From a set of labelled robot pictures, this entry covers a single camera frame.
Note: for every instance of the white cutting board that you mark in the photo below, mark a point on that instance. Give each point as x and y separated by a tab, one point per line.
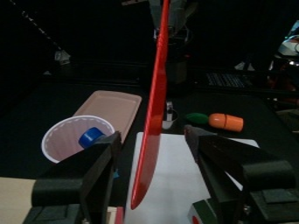
175	175

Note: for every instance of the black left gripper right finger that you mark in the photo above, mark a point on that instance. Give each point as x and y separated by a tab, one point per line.
240	175

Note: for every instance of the black keyboard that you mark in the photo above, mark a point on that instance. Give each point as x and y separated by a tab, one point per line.
225	80

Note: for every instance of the orange toy carrot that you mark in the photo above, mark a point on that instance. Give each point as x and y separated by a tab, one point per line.
225	122

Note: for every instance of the metal measuring cup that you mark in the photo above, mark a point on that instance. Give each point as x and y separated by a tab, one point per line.
168	121

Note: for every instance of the red plastic cup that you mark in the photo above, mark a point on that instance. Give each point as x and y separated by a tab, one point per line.
61	137

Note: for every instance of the red toy knife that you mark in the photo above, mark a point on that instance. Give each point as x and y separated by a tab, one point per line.
153	116

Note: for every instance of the pink rectangular plate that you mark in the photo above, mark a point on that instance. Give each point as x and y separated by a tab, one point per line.
110	108

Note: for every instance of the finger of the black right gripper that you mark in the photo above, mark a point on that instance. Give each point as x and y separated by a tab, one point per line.
177	16
153	14

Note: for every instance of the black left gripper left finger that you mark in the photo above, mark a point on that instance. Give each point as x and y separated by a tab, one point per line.
77	180

